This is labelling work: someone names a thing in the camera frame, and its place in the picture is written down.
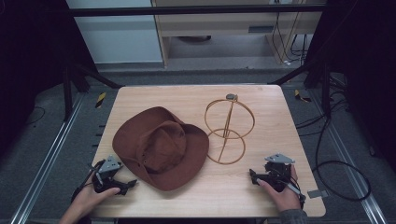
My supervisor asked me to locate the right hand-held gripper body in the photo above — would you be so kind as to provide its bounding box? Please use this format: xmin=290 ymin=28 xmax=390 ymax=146
xmin=263 ymin=152 xmax=296 ymax=193

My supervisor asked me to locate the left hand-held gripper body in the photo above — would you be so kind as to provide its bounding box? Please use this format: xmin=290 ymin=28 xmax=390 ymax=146
xmin=92 ymin=155 xmax=127 ymax=194

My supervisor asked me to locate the brown cowboy hat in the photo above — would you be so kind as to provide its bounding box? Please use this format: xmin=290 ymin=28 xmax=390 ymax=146
xmin=111 ymin=105 xmax=210 ymax=192

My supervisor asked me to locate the gold wire hat stand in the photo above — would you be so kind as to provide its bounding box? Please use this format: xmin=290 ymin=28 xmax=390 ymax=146
xmin=204 ymin=92 xmax=256 ymax=166

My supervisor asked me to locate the person's right hand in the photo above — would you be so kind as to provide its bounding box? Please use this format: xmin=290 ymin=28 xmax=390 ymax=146
xmin=256 ymin=163 xmax=303 ymax=214

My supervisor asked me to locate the person's left hand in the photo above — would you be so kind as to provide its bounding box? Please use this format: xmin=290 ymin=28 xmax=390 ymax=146
xmin=64 ymin=181 xmax=121 ymax=218

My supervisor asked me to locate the grey tape piece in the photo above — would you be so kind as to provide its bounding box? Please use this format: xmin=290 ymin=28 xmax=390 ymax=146
xmin=306 ymin=189 xmax=329 ymax=200

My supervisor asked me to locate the yellow black striped tape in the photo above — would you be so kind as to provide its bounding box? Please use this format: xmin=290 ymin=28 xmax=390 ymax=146
xmin=293 ymin=89 xmax=312 ymax=104
xmin=94 ymin=91 xmax=107 ymax=109

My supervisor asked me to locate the black metal stand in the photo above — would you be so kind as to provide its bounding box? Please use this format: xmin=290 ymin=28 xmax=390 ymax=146
xmin=63 ymin=62 xmax=124 ymax=121
xmin=268 ymin=61 xmax=332 ymax=119

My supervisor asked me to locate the black curtain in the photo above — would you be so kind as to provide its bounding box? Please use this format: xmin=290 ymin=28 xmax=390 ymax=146
xmin=304 ymin=0 xmax=396 ymax=172
xmin=0 ymin=0 xmax=97 ymax=157

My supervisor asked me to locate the white cabinet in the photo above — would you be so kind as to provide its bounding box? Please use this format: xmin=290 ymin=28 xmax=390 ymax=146
xmin=64 ymin=0 xmax=164 ymax=65

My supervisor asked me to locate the light wooden desk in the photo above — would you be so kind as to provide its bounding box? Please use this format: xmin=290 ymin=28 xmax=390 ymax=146
xmin=151 ymin=0 xmax=329 ymax=68

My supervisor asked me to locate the right hand-held gripper cable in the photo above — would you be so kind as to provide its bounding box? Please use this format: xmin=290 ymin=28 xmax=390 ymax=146
xmin=279 ymin=175 xmax=307 ymax=209

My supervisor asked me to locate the hand-held gripper cable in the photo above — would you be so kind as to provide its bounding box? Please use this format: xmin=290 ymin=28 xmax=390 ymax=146
xmin=279 ymin=175 xmax=307 ymax=209
xmin=70 ymin=160 xmax=106 ymax=203

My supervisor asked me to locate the left hand-held gripper cable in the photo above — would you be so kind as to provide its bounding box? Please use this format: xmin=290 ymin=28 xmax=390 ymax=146
xmin=70 ymin=160 xmax=106 ymax=203

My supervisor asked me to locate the aluminium floor rail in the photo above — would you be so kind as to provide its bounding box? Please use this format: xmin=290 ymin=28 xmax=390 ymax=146
xmin=8 ymin=92 xmax=86 ymax=224
xmin=307 ymin=89 xmax=389 ymax=224

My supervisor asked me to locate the black looped floor cable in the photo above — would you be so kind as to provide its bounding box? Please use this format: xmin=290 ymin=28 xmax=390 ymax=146
xmin=294 ymin=92 xmax=372 ymax=203

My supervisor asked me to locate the bundle of hanging cables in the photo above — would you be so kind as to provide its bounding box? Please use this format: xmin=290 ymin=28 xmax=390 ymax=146
xmin=271 ymin=0 xmax=310 ymax=67

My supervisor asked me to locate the black horizontal frame bar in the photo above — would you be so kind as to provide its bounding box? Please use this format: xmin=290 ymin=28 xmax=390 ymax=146
xmin=66 ymin=4 xmax=329 ymax=17

